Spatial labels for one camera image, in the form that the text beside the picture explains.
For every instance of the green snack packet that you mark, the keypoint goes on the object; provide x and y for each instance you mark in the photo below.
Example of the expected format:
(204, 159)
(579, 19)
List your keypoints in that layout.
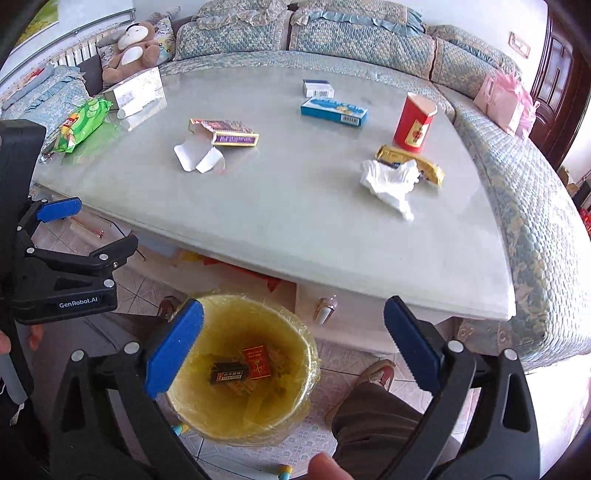
(83, 121)

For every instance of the blue quilted sofa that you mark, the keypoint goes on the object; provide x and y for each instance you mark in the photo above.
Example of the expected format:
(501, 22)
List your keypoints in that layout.
(531, 207)

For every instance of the yellow lined trash bin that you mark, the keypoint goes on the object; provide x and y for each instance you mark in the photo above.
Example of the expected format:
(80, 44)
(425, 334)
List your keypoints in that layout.
(288, 383)

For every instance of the person's trouser leg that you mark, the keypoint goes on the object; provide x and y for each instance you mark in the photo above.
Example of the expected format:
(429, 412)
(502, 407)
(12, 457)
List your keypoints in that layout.
(374, 424)

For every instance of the squashed paper bowl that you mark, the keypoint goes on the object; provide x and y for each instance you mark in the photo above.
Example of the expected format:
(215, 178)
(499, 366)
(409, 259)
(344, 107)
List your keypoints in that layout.
(413, 127)

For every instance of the open purple box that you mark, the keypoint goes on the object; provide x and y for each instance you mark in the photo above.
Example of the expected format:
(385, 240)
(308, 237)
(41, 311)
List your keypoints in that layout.
(235, 137)

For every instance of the white wall switch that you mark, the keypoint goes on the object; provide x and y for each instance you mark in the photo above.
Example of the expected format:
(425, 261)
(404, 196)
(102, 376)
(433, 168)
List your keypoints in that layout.
(519, 45)

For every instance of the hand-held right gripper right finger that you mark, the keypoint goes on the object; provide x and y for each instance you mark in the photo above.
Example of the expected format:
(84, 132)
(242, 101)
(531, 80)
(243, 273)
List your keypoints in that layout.
(413, 344)

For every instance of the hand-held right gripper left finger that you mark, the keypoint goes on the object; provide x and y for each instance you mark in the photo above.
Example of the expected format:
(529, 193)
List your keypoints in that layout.
(175, 344)

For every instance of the white radiator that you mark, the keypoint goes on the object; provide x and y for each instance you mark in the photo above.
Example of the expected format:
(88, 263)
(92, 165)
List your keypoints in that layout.
(76, 55)

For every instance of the crumpled white tissue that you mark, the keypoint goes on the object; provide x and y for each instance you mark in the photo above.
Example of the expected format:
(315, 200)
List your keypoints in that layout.
(388, 182)

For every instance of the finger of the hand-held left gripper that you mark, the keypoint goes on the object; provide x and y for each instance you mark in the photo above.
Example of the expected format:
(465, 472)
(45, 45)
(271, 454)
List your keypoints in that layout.
(57, 208)
(106, 256)

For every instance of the small blue white box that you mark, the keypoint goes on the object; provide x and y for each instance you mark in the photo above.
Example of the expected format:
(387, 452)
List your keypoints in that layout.
(317, 86)

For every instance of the blue rectangular box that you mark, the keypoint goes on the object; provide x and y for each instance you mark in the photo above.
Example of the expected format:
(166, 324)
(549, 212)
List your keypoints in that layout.
(332, 110)

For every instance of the white coffee table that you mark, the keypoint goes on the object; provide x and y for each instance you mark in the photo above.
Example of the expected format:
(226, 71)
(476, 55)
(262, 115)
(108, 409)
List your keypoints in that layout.
(360, 323)

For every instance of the person's right hand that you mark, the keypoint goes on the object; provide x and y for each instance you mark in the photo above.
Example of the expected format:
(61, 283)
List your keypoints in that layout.
(330, 468)

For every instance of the white carton box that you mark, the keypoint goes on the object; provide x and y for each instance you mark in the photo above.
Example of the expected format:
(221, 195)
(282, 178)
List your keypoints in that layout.
(138, 85)

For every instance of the red paper packet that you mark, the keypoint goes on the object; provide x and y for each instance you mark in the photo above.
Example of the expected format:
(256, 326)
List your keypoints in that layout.
(257, 362)

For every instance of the red printed carton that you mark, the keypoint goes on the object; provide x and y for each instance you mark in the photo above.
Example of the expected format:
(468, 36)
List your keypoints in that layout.
(585, 224)

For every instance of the black flat box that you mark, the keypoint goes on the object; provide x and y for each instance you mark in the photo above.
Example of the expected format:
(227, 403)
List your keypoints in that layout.
(231, 373)

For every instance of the pink plastic bag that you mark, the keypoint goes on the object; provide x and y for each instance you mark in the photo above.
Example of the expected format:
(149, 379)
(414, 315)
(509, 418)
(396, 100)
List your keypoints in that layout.
(503, 104)

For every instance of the red brown shoe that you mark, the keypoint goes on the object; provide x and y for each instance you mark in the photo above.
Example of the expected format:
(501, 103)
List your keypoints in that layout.
(378, 374)
(168, 308)

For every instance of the dark wooden door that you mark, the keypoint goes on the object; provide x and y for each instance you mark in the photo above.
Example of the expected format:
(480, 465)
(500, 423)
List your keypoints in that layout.
(558, 83)

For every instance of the person's left hand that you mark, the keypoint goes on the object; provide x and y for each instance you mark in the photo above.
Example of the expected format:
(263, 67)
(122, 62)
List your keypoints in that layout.
(35, 339)

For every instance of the yellow candy wrapper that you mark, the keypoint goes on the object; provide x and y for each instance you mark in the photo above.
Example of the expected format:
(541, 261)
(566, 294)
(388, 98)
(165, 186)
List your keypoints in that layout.
(431, 170)

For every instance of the small pink bottle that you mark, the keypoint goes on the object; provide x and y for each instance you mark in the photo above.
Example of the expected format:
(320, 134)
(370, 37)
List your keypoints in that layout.
(325, 310)

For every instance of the brown teddy bear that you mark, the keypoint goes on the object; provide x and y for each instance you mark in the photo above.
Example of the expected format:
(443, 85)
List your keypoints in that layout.
(138, 50)

